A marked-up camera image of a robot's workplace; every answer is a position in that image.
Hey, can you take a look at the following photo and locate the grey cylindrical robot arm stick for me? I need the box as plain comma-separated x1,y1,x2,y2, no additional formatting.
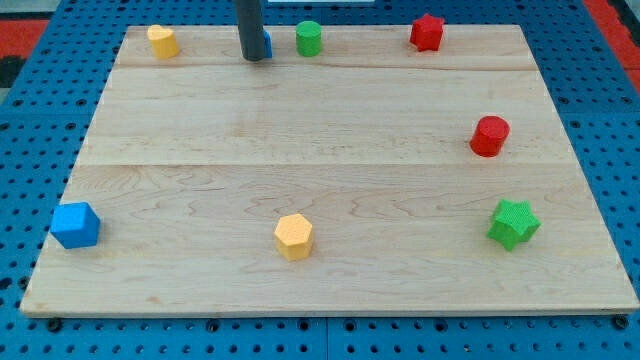
234,0,266,62

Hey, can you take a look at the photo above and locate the blue cube block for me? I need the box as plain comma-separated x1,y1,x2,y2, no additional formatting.
49,202,101,249

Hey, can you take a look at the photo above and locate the wooden board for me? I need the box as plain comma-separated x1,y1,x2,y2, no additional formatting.
21,25,639,318

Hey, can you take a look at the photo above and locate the yellow hexagon block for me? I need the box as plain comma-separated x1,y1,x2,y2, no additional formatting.
274,214,314,261

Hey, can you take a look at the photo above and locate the green cylinder block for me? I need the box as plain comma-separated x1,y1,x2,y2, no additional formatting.
295,20,322,57

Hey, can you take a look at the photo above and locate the blue block behind stick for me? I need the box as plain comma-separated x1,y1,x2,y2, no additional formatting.
263,30,273,59

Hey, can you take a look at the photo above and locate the red cylinder block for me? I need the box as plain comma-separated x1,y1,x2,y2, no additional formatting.
469,116,510,157

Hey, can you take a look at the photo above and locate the red star block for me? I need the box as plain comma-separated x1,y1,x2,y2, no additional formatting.
409,14,445,52

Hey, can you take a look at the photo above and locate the green star block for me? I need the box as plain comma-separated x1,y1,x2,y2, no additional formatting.
486,199,541,251

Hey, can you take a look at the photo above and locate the yellow heart block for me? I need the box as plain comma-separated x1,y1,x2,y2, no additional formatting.
147,24,180,59

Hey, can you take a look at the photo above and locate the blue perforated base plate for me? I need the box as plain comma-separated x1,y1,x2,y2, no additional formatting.
1,1,639,359

